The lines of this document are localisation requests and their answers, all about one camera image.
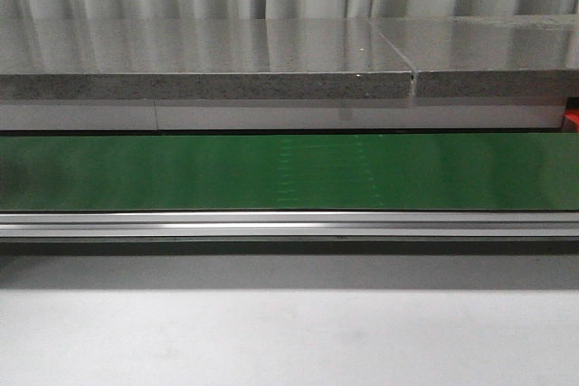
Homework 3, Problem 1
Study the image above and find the white base panel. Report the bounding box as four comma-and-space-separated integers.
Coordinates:
1, 98, 566, 131

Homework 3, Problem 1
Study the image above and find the grey stone slab left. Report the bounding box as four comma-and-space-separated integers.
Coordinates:
1, 19, 412, 100

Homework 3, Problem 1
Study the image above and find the grey stone slab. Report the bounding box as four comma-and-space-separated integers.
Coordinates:
1, 19, 412, 100
370, 14, 578, 101

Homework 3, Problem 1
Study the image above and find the green conveyor belt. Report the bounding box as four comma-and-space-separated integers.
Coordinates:
1, 133, 578, 212

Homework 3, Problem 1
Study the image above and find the grey stone slab right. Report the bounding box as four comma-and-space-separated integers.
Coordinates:
370, 14, 578, 101

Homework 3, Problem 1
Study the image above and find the red plastic tray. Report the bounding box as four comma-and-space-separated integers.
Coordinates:
562, 108, 579, 133

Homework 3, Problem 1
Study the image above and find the aluminium conveyor frame rail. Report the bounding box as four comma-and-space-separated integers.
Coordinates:
1, 211, 578, 240

